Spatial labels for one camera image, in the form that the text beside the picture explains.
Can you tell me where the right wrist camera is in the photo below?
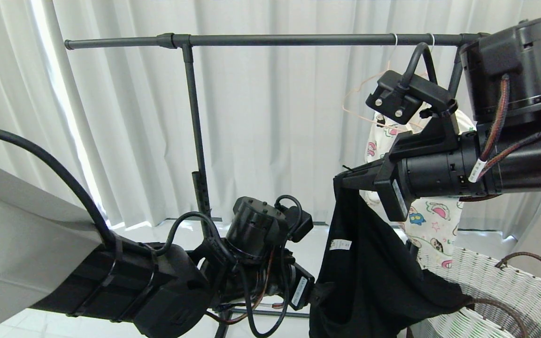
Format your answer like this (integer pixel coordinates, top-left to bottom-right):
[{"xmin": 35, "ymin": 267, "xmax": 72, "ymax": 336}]
[{"xmin": 366, "ymin": 70, "xmax": 463, "ymax": 158}]

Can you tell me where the cream printed garment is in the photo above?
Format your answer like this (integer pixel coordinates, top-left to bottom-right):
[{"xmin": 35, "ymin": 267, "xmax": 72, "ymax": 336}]
[{"xmin": 363, "ymin": 108, "xmax": 478, "ymax": 269}]

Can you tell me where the black clothes rack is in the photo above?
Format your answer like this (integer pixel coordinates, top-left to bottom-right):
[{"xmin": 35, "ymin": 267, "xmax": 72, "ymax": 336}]
[{"xmin": 64, "ymin": 32, "xmax": 541, "ymax": 338}]

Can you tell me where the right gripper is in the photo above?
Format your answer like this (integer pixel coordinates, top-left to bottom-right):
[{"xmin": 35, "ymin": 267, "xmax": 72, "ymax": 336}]
[{"xmin": 374, "ymin": 140, "xmax": 500, "ymax": 223}]

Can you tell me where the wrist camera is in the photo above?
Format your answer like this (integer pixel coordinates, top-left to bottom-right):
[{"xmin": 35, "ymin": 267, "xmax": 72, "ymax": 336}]
[
  {"xmin": 275, "ymin": 204, "xmax": 314, "ymax": 243},
  {"xmin": 366, "ymin": 70, "xmax": 463, "ymax": 158}
]

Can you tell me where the white curtain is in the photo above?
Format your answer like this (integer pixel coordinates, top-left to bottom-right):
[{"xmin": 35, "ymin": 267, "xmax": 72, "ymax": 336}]
[{"xmin": 0, "ymin": 0, "xmax": 541, "ymax": 241}]

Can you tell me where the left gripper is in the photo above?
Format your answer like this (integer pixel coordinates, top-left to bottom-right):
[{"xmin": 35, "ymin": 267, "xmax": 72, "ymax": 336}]
[{"xmin": 249, "ymin": 261, "xmax": 317, "ymax": 312}]

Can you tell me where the black garment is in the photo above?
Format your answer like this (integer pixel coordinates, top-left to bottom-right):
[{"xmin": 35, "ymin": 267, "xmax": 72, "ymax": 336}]
[{"xmin": 309, "ymin": 175, "xmax": 475, "ymax": 338}]

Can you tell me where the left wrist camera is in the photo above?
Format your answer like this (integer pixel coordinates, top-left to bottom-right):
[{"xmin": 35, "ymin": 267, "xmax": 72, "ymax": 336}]
[{"xmin": 275, "ymin": 204, "xmax": 314, "ymax": 243}]

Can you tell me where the white laundry basket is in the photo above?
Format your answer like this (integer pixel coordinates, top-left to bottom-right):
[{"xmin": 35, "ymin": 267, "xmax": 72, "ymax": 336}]
[{"xmin": 411, "ymin": 246, "xmax": 541, "ymax": 338}]

